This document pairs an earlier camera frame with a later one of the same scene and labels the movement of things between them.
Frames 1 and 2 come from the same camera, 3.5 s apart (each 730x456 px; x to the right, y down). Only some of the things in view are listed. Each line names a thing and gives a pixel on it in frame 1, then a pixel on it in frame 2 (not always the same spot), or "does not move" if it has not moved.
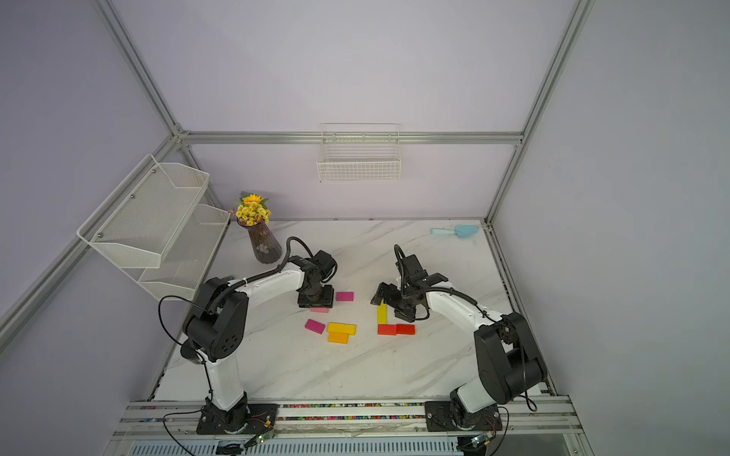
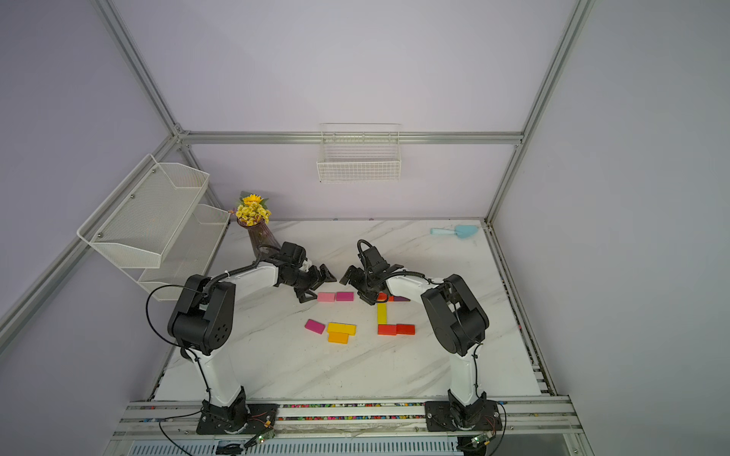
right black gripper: (409, 313) → (355, 281)
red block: (387, 330) does not move
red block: (405, 329) does not move
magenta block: (344, 296) does not move
